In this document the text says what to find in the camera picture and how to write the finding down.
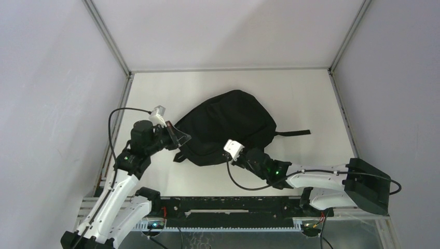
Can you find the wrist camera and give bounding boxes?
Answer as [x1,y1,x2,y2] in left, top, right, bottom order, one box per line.
[224,139,244,161]
[148,105,167,128]

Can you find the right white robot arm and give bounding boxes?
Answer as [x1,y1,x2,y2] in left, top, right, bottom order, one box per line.
[233,148,392,216]

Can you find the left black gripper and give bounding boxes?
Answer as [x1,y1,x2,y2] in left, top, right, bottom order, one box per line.
[146,120,191,155]

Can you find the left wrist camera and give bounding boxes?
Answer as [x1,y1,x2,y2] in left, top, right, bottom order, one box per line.
[148,105,167,128]

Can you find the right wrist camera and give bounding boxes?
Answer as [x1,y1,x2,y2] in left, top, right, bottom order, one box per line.
[224,139,244,161]

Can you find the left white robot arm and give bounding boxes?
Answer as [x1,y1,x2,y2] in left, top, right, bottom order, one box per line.
[61,120,191,248]

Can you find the black backpack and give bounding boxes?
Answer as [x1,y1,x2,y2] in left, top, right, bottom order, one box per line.
[173,90,311,167]

